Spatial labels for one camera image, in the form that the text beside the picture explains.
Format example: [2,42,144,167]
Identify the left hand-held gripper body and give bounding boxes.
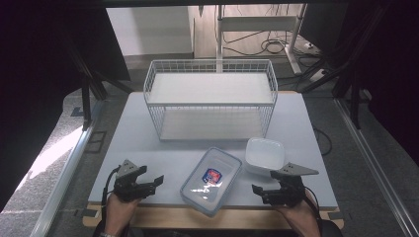
[113,159,156,202]

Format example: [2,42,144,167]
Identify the white square bowl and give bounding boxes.
[243,136,287,178]

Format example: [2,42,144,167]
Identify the person's right hand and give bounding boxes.
[276,192,322,237]

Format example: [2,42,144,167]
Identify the aluminium floor rail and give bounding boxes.
[30,100,106,237]
[333,98,419,237]

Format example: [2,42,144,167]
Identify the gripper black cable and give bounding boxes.
[100,166,122,231]
[304,187,322,220]

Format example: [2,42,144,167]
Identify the tangled black floor cables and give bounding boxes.
[222,30,319,57]

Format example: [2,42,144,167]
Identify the thin black floor cable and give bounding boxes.
[311,125,333,157]

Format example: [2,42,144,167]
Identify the white cabinet panel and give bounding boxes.
[106,6,196,57]

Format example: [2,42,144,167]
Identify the clear plastic lidded container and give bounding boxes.
[179,146,243,218]

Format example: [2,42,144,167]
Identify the white metal desk frame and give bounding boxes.
[215,4,308,75]

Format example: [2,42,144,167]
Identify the white power strip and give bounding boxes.
[308,68,328,83]

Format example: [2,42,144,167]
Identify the black metal stand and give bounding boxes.
[297,6,391,130]
[67,42,134,131]

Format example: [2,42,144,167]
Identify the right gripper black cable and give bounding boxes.
[304,187,322,220]

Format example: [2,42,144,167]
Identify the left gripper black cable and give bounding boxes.
[100,166,122,231]

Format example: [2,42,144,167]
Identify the white two-tier wire rack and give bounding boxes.
[143,58,279,142]

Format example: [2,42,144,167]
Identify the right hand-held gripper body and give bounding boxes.
[262,162,320,208]

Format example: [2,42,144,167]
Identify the person's left hand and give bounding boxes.
[102,194,142,233]

